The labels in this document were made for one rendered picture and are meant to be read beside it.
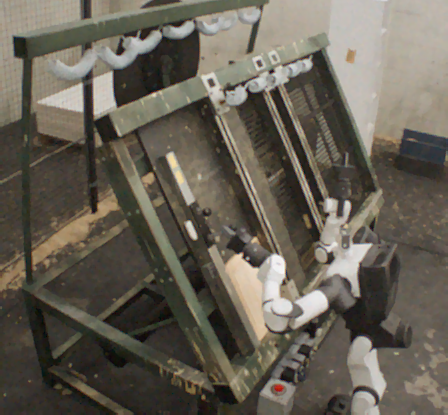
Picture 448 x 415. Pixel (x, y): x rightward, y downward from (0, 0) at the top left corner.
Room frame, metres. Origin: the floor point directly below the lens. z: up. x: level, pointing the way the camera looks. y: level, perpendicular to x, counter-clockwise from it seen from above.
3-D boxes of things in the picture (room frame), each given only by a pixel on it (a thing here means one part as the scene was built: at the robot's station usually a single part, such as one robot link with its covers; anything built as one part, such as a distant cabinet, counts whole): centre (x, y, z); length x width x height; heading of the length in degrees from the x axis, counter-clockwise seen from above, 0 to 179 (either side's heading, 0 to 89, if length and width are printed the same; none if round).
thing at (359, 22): (5.96, -1.45, 1.03); 0.61 x 0.58 x 2.05; 155
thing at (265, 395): (1.44, -0.27, 0.84); 0.12 x 0.12 x 0.18; 61
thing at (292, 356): (1.86, -0.42, 0.69); 0.50 x 0.14 x 0.24; 151
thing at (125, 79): (2.88, 0.38, 1.85); 0.80 x 0.06 x 0.80; 151
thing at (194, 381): (2.76, -0.04, 0.41); 2.20 x 1.38 x 0.83; 151
